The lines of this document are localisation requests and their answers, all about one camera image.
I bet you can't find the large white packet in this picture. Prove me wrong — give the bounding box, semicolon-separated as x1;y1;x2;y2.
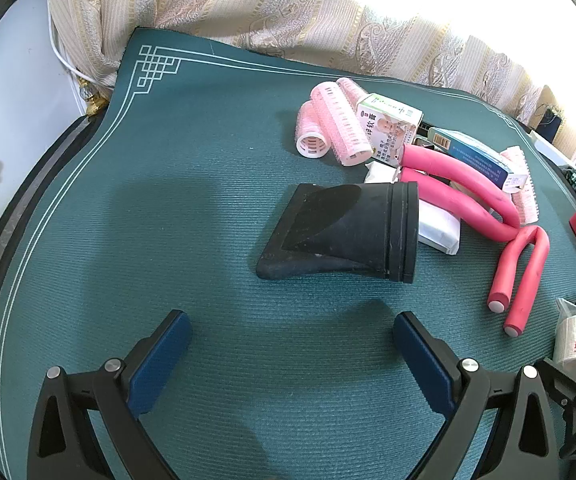
418;199;463;256

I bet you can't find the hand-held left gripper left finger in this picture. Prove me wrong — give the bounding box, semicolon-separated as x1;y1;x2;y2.
27;310;192;480

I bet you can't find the pink foam curling rod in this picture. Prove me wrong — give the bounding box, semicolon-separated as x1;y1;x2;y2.
399;144;523;242
486;225;551;338

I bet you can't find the green desk mat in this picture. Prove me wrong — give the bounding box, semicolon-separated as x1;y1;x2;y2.
0;26;576;480

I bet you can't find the black hair dryer nozzle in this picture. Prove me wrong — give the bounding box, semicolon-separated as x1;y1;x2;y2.
255;182;420;285

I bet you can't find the beige patterned curtain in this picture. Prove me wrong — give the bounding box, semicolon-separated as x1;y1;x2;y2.
43;0;576;126

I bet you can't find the blue white medicine box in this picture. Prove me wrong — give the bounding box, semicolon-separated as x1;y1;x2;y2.
428;127;529;192

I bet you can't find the black desktop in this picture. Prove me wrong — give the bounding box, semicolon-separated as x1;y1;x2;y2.
0;112;576;480

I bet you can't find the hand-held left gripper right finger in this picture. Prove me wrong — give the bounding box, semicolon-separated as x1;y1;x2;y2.
392;311;576;480

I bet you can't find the white bandage roll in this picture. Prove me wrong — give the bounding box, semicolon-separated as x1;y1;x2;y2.
552;297;576;380

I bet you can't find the pink hair roller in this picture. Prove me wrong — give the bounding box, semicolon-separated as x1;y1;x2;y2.
499;146;540;225
336;77;370;107
311;83;373;168
295;101;331;159

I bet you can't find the white cable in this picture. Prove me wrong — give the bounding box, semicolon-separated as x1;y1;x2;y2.
47;0;91;83

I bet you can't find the white green ointment box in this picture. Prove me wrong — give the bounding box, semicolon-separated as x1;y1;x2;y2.
357;93;424;168

